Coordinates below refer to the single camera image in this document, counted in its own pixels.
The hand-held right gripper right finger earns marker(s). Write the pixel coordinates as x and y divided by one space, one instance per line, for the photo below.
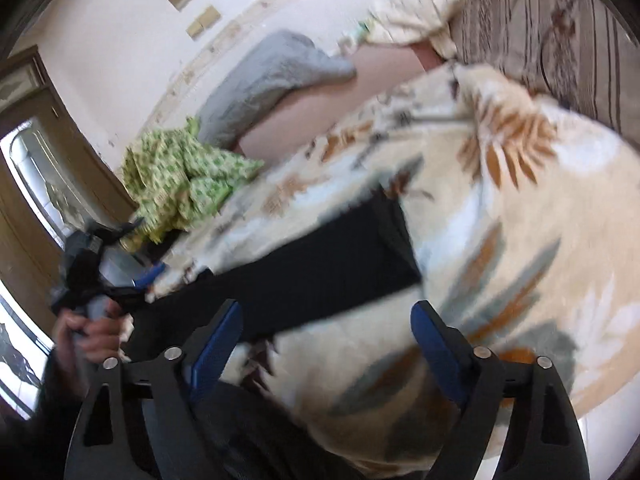
440 350

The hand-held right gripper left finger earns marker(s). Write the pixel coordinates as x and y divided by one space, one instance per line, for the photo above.
215 345

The leaf-print fleece blanket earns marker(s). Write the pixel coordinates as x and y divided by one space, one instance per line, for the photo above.
525 210

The person's left hand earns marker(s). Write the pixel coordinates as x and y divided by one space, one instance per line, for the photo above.
95 340

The beige wall switch plate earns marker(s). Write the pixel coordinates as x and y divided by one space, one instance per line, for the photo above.
205 21

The grey quilted pillow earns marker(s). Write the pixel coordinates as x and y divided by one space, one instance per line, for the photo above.
260 85

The person's left forearm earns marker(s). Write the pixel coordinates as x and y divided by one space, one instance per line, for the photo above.
45 410

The wooden door with glass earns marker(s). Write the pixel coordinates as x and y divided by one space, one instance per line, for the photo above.
20 220

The white floral cloth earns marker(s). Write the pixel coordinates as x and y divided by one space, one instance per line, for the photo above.
415 5

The black pants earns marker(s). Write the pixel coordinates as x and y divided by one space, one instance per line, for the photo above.
325 270

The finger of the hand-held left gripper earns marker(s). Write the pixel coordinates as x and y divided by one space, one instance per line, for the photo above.
150 275
132 225

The pink bed sheet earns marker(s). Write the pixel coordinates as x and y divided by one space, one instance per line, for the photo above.
330 105

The green patterned quilt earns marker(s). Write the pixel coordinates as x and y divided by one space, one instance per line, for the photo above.
175 180

